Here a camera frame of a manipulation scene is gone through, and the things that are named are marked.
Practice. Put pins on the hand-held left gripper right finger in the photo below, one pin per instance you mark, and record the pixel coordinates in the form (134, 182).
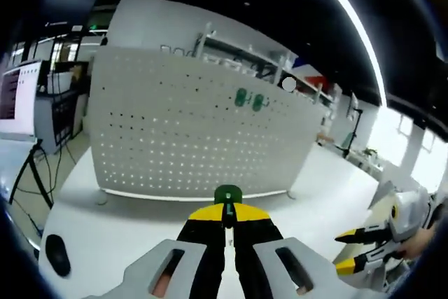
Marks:
(259, 243)

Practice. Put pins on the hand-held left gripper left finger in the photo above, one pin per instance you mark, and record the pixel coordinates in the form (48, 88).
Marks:
(199, 243)

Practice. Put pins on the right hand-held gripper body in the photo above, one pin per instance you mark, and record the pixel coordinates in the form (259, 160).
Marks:
(409, 211)

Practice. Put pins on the green hook assembly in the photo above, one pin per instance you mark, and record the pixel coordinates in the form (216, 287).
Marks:
(259, 102)
(228, 194)
(241, 97)

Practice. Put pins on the white perforated mounting plate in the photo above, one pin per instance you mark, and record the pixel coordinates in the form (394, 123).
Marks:
(192, 138)

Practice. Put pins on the person's right hand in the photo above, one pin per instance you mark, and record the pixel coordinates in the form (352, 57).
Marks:
(420, 243)

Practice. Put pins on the black tripod stand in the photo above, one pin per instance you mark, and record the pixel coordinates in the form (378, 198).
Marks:
(351, 127)

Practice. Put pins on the black computer mouse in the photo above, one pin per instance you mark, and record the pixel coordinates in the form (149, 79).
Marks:
(57, 255)

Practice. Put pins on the black monitor stand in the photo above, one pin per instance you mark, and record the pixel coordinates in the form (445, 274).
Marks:
(33, 173)

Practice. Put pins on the black equipment rack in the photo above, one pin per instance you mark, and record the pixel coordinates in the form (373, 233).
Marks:
(68, 110)

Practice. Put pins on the computer monitor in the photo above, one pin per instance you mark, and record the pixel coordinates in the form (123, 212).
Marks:
(21, 99)

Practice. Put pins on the red blue wall banner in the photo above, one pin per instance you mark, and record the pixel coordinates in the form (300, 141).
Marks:
(309, 75)

